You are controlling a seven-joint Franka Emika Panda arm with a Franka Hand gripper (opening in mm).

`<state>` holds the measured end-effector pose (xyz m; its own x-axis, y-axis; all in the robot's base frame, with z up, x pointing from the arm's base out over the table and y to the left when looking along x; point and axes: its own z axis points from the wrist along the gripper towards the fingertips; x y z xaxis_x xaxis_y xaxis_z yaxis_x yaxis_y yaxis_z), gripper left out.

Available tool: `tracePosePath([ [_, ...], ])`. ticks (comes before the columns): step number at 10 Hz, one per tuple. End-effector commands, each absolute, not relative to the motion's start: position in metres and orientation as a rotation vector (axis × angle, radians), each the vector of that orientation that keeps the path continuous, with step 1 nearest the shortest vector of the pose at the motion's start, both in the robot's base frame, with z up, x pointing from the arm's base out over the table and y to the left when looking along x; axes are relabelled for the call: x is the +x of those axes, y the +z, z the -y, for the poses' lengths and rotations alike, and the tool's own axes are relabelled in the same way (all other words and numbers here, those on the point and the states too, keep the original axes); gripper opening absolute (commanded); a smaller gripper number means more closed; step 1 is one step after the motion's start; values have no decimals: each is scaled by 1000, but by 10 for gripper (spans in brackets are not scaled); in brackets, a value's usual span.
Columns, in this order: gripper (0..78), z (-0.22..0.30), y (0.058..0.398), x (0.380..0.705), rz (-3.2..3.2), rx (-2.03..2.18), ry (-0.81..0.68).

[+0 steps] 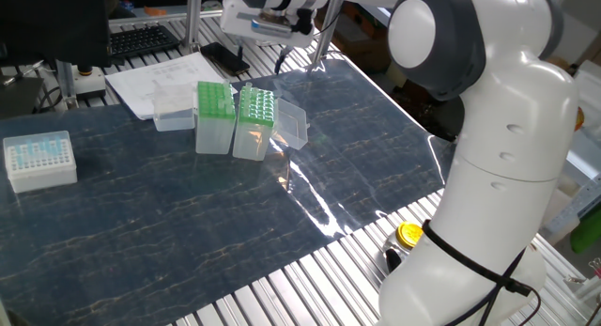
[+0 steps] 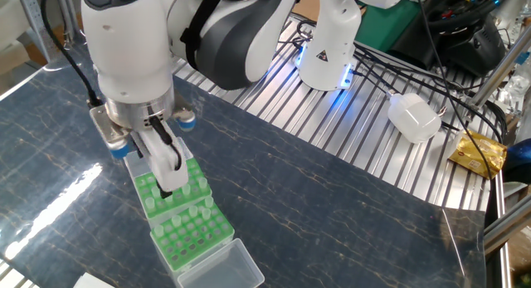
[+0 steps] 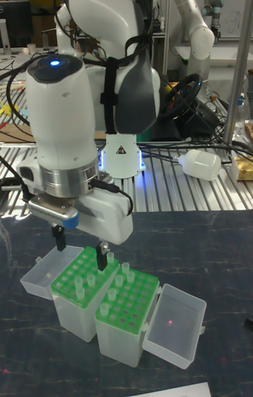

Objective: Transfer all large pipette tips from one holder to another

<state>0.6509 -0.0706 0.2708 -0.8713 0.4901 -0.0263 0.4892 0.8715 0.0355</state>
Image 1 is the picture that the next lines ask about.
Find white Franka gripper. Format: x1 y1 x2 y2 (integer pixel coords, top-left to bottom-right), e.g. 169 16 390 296
219 0 316 76

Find translucent tip box green rack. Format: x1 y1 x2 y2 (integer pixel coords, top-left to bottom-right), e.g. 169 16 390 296
232 81 310 162
153 80 238 156

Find white tip box blue tips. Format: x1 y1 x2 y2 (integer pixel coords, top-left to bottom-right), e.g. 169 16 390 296
2 130 79 194

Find black smartphone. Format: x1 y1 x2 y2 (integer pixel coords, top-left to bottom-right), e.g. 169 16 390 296
200 41 252 77

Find black keyboard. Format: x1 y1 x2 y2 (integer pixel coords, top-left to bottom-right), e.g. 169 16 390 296
108 23 182 60

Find white paper sheet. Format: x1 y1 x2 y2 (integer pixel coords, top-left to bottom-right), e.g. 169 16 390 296
105 52 239 121

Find white stand base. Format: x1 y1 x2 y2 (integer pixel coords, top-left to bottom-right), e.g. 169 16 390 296
73 65 108 101

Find dark marble pattern mat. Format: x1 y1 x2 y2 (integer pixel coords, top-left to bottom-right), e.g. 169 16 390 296
0 57 459 326

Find black monitor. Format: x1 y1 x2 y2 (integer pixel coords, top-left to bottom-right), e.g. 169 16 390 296
0 0 113 70

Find glass jar gold lid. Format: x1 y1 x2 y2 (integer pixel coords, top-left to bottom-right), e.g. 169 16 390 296
382 221 426 275

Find silver metal bar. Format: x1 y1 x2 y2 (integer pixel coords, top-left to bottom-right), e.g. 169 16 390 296
1 58 46 87

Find black box device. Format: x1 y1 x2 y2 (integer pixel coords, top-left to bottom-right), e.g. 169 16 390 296
0 74 46 120

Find white foam block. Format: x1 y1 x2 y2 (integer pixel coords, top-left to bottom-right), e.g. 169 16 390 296
539 189 572 233

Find white metal shelf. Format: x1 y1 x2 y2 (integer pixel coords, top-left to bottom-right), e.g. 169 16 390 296
565 128 601 186

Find grey slotted angle beam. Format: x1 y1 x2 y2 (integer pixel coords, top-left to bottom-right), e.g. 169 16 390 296
539 175 601 245

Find aluminium frame post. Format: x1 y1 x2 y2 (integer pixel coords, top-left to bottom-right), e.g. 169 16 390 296
181 0 204 54
55 57 79 111

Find aluminium frame rail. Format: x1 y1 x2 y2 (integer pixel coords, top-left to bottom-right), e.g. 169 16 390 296
108 6 224 27

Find black cable loop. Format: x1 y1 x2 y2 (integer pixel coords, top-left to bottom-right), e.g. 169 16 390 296
33 84 65 115

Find thick black cable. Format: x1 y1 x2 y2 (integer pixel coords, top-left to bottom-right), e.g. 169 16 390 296
443 248 528 326

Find thin dark red cable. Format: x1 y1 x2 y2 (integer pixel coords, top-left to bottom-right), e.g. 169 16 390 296
514 286 544 326

